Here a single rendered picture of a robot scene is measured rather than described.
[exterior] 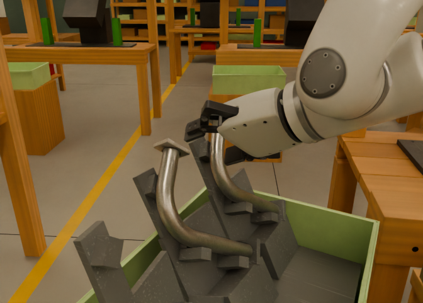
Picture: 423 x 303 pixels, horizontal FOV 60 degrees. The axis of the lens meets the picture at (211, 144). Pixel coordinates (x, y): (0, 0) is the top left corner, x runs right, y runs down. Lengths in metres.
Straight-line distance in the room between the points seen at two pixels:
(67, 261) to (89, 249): 1.87
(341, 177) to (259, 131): 1.18
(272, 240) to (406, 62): 0.53
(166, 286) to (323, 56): 0.42
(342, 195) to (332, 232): 0.78
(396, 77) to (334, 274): 0.57
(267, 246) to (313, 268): 0.13
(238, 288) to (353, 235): 0.32
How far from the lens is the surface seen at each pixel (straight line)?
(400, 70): 0.41
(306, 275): 0.88
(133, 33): 10.86
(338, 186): 1.67
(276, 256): 0.85
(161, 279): 0.60
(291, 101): 0.45
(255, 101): 0.48
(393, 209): 1.08
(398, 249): 1.10
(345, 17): 0.36
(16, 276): 2.35
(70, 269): 2.28
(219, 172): 0.73
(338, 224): 0.91
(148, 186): 0.65
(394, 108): 0.43
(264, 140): 0.51
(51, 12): 5.99
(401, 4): 0.37
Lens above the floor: 1.42
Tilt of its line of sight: 23 degrees down
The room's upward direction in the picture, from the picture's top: straight up
